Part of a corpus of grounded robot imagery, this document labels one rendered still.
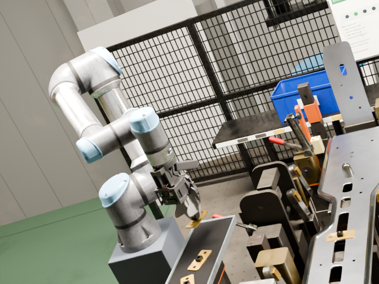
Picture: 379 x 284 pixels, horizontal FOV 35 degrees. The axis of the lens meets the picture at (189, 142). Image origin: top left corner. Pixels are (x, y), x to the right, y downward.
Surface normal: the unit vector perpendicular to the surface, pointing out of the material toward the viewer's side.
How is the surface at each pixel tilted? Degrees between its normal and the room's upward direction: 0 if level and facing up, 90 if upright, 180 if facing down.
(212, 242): 0
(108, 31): 83
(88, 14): 90
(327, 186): 0
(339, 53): 90
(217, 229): 0
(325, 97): 90
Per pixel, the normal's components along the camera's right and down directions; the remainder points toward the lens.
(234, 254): -0.39, -0.85
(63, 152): -0.16, 0.45
